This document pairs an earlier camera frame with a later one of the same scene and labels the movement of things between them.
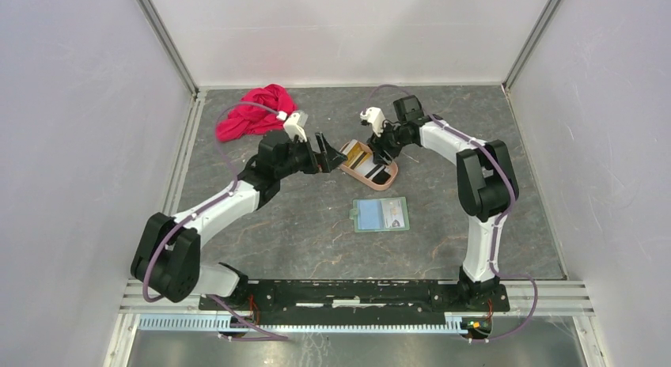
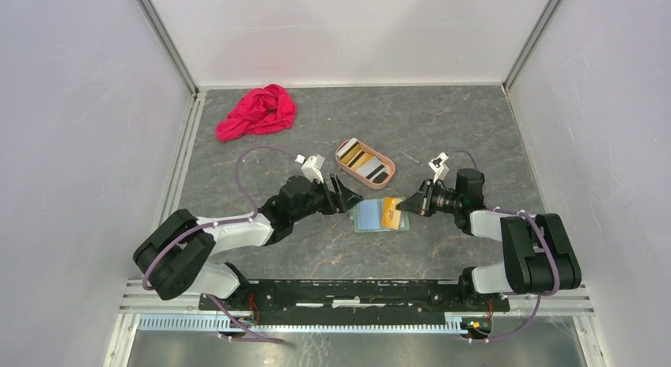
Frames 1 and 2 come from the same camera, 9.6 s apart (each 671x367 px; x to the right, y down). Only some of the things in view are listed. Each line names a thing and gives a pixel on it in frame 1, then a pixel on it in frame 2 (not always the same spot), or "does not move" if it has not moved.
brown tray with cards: [362, 166] does not move
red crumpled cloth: [259, 110] does not move
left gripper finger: [328, 157] to [344, 198]
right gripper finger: [386, 157] to [416, 202]
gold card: [357, 156] to [390, 216]
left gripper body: [300, 157] to [320, 199]
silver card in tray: [369, 168] does not move
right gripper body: [391, 139] to [438, 199]
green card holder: [375, 214] does not move
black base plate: [328, 301] does not move
